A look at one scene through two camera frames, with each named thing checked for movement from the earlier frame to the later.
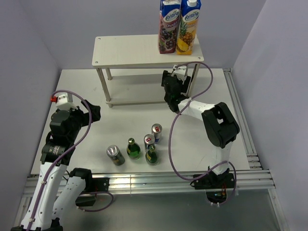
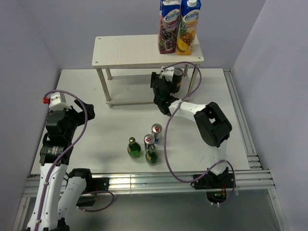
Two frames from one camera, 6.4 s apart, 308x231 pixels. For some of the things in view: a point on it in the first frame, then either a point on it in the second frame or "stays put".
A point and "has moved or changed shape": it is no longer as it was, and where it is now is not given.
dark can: [115, 155] has moved or changed shape
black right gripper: [184, 88] to [154, 76]
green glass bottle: [151, 156] stays put
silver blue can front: [149, 139] stays put
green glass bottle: [133, 149] stays put
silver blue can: [156, 130] stays put
